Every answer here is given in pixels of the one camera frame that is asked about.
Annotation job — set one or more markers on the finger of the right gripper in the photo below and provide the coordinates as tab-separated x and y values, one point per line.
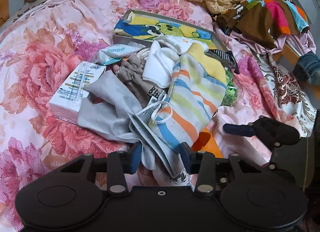
240	130

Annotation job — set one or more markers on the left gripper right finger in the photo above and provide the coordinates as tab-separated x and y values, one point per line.
202	164

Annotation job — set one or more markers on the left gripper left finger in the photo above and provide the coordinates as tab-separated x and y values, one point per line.
120	163

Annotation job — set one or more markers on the orange cup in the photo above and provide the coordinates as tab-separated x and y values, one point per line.
206	143

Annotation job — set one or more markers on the grey cloth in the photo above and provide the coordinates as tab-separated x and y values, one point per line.
109	118

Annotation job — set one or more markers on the striped pastel towel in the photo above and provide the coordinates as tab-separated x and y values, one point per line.
198	86

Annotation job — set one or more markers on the navy striped sock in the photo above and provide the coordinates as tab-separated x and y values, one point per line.
226	58

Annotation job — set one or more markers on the beige drawstring pouch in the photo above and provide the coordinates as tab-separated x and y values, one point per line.
130	73

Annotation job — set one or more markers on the white baby garment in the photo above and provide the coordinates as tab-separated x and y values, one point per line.
162	57

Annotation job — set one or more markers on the white tissue packet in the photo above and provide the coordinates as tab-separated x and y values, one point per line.
115	53

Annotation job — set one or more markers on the glass jar of green stars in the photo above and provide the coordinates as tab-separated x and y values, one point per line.
231	94

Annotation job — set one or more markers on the white maroon floral blanket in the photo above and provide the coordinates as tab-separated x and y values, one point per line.
293	105

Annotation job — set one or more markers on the white cotton swab box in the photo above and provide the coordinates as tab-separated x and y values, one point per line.
66	102

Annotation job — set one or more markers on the blue jeans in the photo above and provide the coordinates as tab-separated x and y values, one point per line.
307	69

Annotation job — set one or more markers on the pink lilac cloth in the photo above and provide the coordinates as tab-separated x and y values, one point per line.
290	47

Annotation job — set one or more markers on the brown multicolour garment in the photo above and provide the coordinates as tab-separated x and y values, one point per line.
263	21

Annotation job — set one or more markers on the grey tray with cartoon lining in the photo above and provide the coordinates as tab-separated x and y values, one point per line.
145	26

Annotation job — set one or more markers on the pink floral bed sheet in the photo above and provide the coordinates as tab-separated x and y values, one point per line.
38	52

